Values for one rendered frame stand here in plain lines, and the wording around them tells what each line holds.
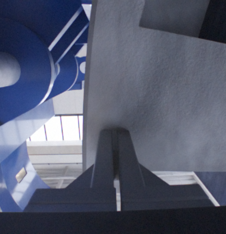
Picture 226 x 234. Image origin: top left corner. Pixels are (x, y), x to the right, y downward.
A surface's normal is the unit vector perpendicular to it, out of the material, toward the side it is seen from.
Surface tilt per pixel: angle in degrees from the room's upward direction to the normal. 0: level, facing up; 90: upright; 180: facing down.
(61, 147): 90
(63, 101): 90
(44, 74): 90
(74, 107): 90
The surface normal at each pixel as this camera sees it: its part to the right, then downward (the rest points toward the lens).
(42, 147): 0.01, 0.29
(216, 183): -1.00, 0.01
